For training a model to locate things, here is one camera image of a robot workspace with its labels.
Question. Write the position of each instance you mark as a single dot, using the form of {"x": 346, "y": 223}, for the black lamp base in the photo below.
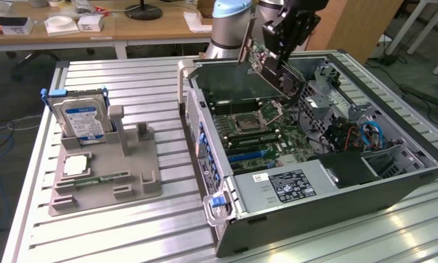
{"x": 144, "y": 13}

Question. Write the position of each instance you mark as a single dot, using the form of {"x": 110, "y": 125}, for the small white labelled box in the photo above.
{"x": 90, "y": 24}

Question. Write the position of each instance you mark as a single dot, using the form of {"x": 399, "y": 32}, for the green motherboard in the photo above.
{"x": 291, "y": 139}

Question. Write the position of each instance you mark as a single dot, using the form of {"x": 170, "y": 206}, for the open black PC case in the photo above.
{"x": 313, "y": 213}

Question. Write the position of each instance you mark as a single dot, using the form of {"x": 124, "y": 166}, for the white round holder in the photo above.
{"x": 60, "y": 26}

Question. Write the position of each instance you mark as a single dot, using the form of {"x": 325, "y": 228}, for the black installed RAM stick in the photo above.
{"x": 251, "y": 139}

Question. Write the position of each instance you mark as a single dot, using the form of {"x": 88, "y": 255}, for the silver chipset heat sink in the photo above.
{"x": 290, "y": 160}

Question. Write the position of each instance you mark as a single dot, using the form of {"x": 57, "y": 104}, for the silver disk bay bracket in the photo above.
{"x": 390, "y": 161}

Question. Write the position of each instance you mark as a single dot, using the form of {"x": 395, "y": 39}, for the CPU socket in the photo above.
{"x": 246, "y": 123}

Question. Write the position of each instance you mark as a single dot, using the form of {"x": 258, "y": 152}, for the silver socket cover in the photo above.
{"x": 273, "y": 109}

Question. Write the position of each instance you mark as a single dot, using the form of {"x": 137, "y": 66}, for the white box black lid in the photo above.
{"x": 16, "y": 27}

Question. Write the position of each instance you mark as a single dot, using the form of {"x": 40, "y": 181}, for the wooden desk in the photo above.
{"x": 130, "y": 30}

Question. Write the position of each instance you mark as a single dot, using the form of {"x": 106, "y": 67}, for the green GPU card black shroud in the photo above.
{"x": 277, "y": 82}

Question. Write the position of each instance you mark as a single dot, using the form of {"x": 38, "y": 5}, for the green RAM stick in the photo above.
{"x": 101, "y": 179}

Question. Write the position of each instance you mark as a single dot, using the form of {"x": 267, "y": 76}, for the grey parts rack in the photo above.
{"x": 130, "y": 170}

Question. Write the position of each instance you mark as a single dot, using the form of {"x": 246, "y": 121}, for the blue expansion slot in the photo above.
{"x": 246, "y": 156}

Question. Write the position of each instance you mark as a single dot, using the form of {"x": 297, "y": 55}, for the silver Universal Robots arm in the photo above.
{"x": 229, "y": 27}

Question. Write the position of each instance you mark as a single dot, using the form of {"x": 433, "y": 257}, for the white paper stack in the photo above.
{"x": 197, "y": 23}

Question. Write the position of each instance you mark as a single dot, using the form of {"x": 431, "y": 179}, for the brown cardboard box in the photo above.
{"x": 203, "y": 9}

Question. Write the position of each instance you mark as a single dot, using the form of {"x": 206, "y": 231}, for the silver perforated drive cage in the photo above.
{"x": 321, "y": 98}

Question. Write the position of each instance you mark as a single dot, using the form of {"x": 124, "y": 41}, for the grey power supply unit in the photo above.
{"x": 255, "y": 191}

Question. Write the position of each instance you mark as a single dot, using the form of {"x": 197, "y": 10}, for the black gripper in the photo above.
{"x": 298, "y": 24}

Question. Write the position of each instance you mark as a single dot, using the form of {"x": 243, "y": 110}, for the blue disk caddy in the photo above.
{"x": 56, "y": 93}

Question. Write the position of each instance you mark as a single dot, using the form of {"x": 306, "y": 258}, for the wooden cabinet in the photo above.
{"x": 357, "y": 24}

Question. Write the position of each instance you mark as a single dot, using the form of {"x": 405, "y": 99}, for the blue case latch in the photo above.
{"x": 215, "y": 203}

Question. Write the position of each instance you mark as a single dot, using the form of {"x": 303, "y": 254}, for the black plastic shroud box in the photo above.
{"x": 346, "y": 170}

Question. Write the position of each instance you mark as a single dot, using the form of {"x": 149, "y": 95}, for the silver hard disk blue label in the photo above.
{"x": 80, "y": 120}

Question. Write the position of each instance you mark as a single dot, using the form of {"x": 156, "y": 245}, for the silver CPU chip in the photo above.
{"x": 76, "y": 165}

